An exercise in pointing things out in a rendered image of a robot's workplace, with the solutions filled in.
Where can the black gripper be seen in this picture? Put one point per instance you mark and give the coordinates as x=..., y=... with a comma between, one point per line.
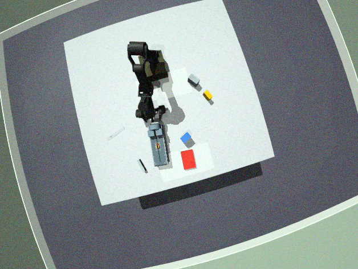
x=160, y=109

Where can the red block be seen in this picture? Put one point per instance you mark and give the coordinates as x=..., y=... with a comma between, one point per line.
x=188, y=159

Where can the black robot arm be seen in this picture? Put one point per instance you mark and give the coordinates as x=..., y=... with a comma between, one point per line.
x=145, y=85

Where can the yellow rectangular block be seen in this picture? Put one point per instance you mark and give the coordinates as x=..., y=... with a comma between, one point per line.
x=207, y=95

